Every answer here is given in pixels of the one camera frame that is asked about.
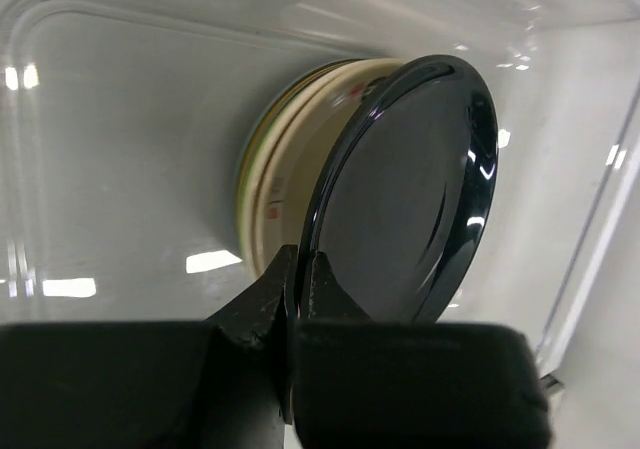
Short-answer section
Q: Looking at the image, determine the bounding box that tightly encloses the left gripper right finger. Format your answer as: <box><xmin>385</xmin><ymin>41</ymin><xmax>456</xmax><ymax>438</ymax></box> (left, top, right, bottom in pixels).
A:
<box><xmin>290</xmin><ymin>253</ymin><xmax>553</xmax><ymax>448</ymax></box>

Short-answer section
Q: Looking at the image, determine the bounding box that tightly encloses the cream plate with calligraphy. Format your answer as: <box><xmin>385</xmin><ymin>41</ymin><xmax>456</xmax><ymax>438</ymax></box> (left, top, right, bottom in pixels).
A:
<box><xmin>241</xmin><ymin>58</ymin><xmax>404</xmax><ymax>278</ymax></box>

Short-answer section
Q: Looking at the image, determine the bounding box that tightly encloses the green plate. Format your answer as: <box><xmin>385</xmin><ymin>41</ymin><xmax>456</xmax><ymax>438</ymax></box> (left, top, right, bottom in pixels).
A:
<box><xmin>234</xmin><ymin>58</ymin><xmax>359</xmax><ymax>261</ymax></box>

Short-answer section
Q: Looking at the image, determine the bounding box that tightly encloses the black plate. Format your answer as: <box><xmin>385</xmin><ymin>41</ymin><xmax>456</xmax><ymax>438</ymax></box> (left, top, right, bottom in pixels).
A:
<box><xmin>294</xmin><ymin>55</ymin><xmax>498</xmax><ymax>323</ymax></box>

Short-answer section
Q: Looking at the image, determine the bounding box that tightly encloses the clear plastic bin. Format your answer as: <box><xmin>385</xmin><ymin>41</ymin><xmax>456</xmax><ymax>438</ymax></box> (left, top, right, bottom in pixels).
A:
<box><xmin>1</xmin><ymin>0</ymin><xmax>639</xmax><ymax>374</ymax></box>

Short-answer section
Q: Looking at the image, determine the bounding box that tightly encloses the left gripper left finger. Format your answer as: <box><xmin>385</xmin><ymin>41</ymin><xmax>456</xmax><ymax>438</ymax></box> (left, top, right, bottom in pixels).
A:
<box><xmin>1</xmin><ymin>245</ymin><xmax>297</xmax><ymax>448</ymax></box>

